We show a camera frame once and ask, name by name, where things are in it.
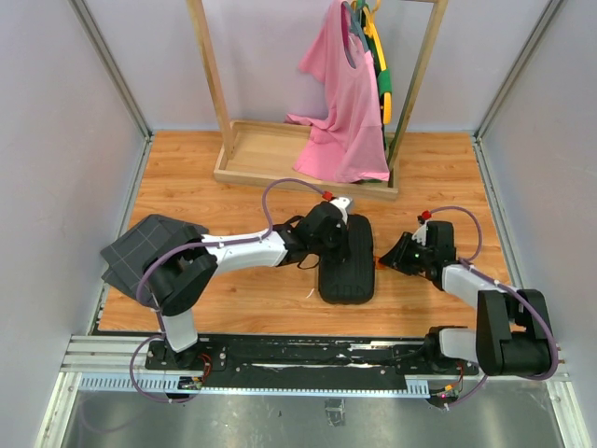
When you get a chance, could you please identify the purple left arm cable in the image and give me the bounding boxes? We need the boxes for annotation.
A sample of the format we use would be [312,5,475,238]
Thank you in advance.
[129,178,335,405]

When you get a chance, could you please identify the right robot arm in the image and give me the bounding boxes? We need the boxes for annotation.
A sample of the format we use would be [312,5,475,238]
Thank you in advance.
[380,219,559,380]

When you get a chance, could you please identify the grey cable duct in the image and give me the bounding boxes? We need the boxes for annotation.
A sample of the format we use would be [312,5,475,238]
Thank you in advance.
[76,375,430,398]

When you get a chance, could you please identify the dark grey folded cloth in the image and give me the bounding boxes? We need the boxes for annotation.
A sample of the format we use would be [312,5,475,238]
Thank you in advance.
[101,214,209,300]

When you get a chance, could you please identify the black plastic tool case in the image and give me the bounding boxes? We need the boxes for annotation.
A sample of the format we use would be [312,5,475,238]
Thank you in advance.
[317,215,376,305]

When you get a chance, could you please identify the green yellow hangers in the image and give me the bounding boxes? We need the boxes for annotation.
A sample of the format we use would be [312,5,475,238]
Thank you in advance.
[351,1,393,132]

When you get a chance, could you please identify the left aluminium frame post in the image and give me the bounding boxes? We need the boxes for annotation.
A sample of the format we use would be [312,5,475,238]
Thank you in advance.
[67,0,153,140]

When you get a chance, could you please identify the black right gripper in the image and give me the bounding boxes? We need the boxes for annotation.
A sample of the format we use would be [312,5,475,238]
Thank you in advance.
[379,232,432,276]

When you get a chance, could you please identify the aluminium frame post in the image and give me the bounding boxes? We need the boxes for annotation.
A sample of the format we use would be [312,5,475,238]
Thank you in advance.
[67,0,153,140]
[472,0,567,142]

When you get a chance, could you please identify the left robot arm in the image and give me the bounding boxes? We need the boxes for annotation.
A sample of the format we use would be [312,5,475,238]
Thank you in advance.
[137,195,353,370]

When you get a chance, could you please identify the right aluminium frame post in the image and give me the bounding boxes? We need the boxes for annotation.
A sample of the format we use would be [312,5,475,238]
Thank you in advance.
[472,0,567,142]

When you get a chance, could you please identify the pink t-shirt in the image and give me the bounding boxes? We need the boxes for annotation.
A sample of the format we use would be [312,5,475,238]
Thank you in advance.
[286,1,390,183]

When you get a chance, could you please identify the wooden clothes rack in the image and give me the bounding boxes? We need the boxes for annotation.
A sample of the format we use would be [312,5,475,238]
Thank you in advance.
[187,1,448,201]

